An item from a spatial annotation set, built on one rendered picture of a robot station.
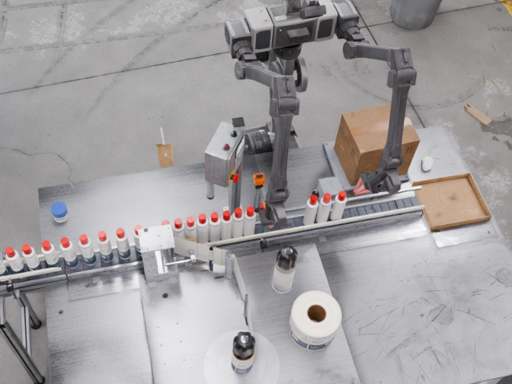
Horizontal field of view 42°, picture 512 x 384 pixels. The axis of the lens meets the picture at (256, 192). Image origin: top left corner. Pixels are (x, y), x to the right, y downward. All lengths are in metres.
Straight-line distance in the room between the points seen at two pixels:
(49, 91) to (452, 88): 2.85
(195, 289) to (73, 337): 0.54
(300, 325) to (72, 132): 2.43
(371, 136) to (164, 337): 1.29
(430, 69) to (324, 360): 2.88
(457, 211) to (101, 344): 1.75
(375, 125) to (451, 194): 0.54
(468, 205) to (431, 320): 0.66
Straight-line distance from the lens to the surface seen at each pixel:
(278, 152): 2.59
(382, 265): 3.10
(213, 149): 2.55
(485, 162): 4.71
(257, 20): 2.96
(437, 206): 3.34
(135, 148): 4.44
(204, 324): 2.84
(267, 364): 2.77
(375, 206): 3.20
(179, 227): 2.84
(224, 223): 2.87
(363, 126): 3.16
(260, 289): 2.91
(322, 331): 2.70
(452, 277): 3.17
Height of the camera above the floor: 3.50
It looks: 56 degrees down
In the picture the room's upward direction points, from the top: 6 degrees clockwise
